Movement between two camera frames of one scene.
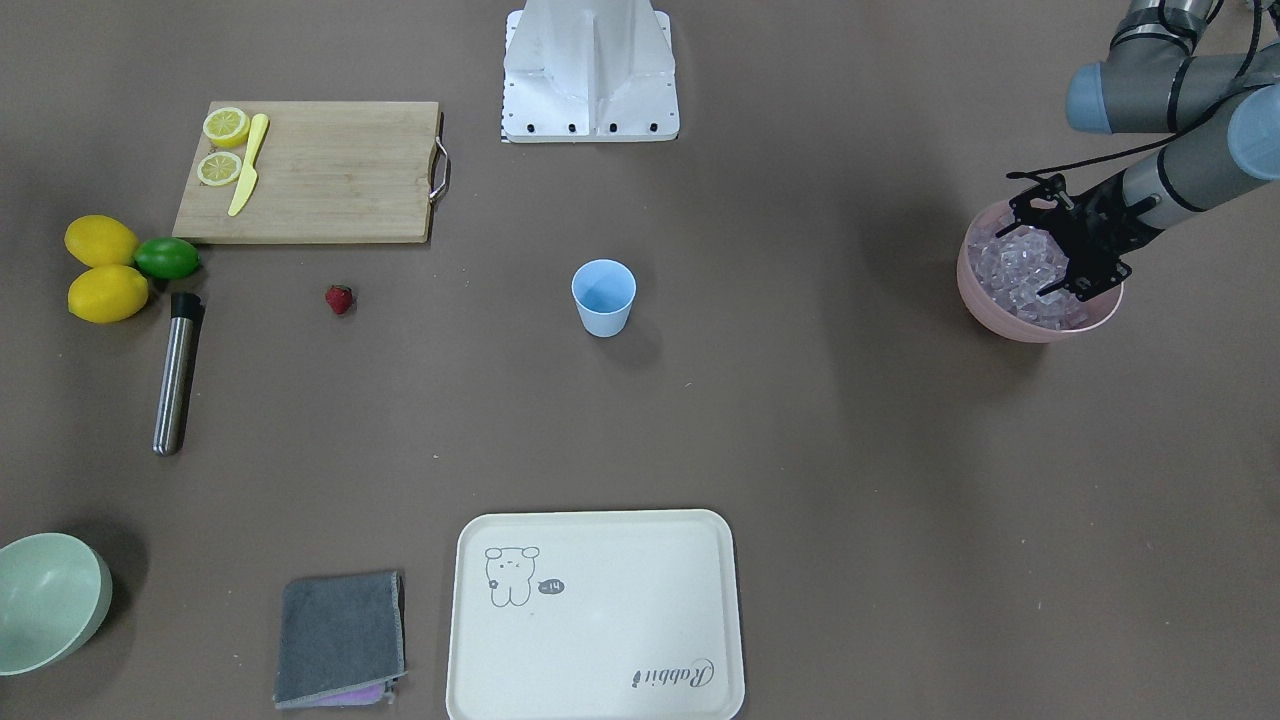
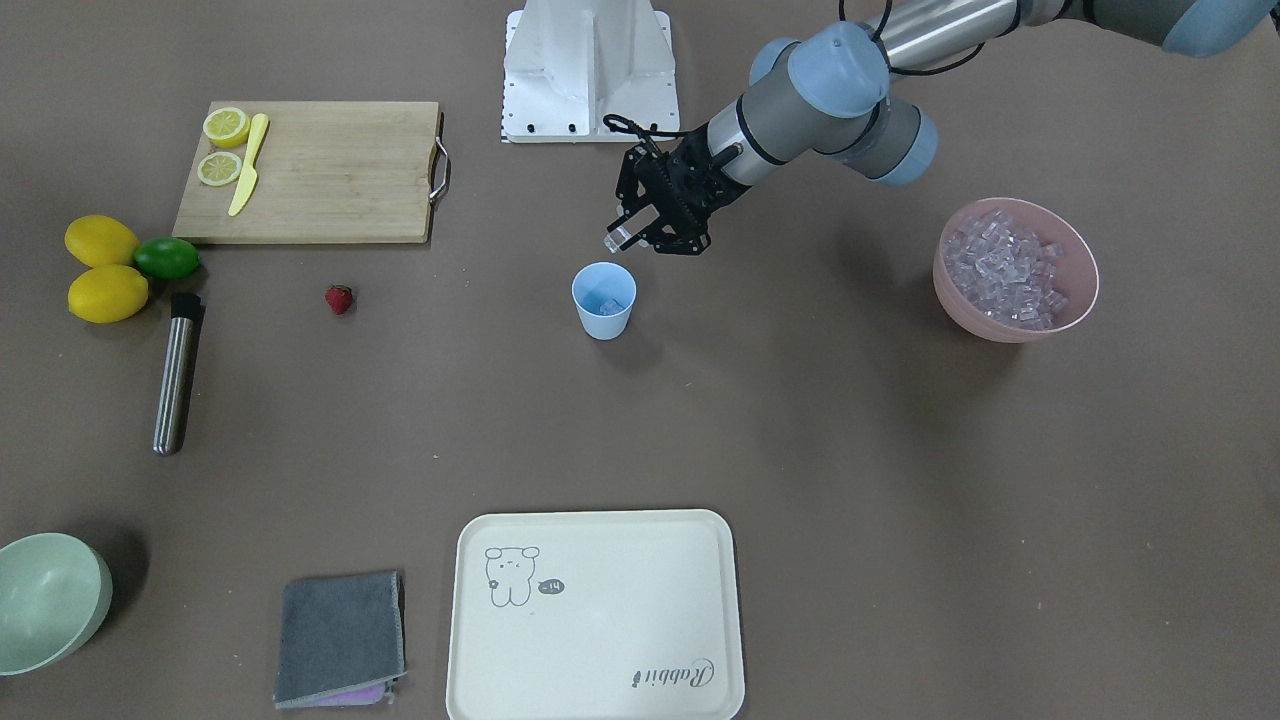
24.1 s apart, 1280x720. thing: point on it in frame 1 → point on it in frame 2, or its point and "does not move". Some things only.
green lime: [166, 257] does not move
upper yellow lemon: [98, 240] does not move
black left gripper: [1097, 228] → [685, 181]
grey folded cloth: [339, 633] does not move
